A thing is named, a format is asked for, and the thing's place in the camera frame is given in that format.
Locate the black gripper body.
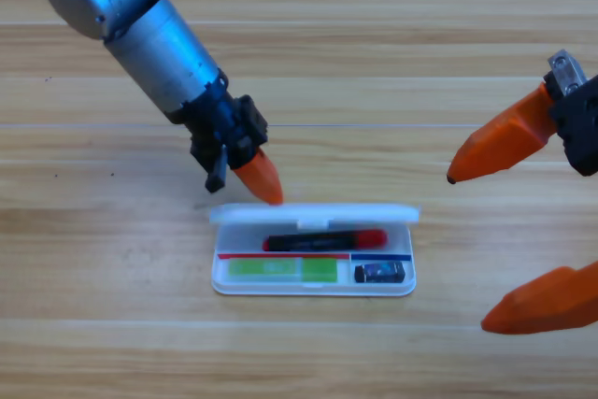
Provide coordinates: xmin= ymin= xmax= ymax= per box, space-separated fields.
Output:
xmin=544 ymin=49 xmax=589 ymax=102
xmin=179 ymin=72 xmax=270 ymax=194

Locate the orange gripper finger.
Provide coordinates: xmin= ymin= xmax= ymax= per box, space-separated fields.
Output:
xmin=480 ymin=261 xmax=598 ymax=335
xmin=446 ymin=74 xmax=598 ymax=185
xmin=231 ymin=149 xmax=285 ymax=207

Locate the white Unitree pencil case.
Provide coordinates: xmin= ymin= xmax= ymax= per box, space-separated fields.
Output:
xmin=208 ymin=202 xmax=421 ymax=297

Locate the red and black marker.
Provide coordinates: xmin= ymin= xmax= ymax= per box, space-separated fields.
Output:
xmin=262 ymin=229 xmax=389 ymax=253

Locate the dark blue eraser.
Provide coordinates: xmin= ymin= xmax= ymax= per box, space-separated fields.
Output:
xmin=353 ymin=262 xmax=406 ymax=284

